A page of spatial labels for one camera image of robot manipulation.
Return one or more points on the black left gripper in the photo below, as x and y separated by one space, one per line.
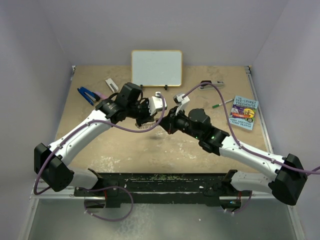
148 117

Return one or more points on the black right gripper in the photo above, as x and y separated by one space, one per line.
169 122

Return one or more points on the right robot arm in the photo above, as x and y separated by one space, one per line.
282 177

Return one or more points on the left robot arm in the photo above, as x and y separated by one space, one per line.
51 162

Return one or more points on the green whiteboard marker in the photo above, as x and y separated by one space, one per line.
222 103

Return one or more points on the pink eraser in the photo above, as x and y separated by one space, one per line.
101 96

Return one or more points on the blue stapler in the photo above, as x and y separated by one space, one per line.
88 95

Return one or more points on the small whiteboard on stand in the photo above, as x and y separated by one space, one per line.
157 68

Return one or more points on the black and grey stapler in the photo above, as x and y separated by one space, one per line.
206 85

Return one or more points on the blue treehouse book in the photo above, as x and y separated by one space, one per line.
243 112

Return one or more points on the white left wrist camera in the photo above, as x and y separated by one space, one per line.
155 104

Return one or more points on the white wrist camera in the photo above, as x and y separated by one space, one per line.
155 104
182 101

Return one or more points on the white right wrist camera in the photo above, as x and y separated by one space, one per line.
182 101

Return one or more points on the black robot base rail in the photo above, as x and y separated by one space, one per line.
210 189

